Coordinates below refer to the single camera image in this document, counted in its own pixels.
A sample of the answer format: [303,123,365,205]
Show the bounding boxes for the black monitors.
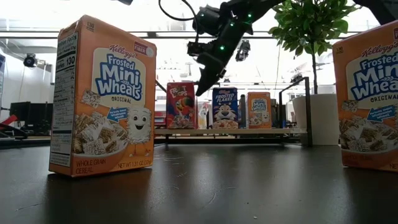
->
[9,101,54,126]

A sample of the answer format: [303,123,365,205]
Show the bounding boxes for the black ceiling light rail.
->
[0,30,364,40]

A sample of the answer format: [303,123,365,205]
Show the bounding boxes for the wooden shelf black frame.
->
[154,77,313,148]

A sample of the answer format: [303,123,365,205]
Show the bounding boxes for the red bar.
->
[0,114,19,127]

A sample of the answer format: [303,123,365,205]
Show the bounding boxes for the Mini Wheats cereal box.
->
[245,91,272,129]
[49,13,157,178]
[331,20,398,173]

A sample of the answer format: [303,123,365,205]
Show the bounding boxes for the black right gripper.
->
[195,30,246,96]

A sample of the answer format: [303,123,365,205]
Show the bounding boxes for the green potted tree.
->
[269,0,361,95]

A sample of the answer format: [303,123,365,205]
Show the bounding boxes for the black curved stand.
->
[0,123,29,140]

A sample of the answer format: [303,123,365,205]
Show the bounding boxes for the white plant pot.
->
[292,93,340,146]

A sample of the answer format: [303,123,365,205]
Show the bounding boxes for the Froot Loops cereal box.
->
[165,82,197,130]

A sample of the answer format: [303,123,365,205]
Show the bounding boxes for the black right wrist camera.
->
[186,40,208,58]

